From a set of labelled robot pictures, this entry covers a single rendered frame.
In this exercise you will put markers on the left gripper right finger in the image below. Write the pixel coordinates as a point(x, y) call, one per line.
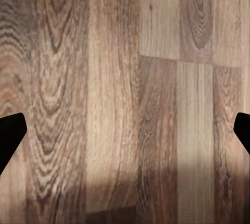
point(242, 129)

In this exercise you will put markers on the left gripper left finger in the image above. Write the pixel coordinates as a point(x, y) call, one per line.
point(12, 131)

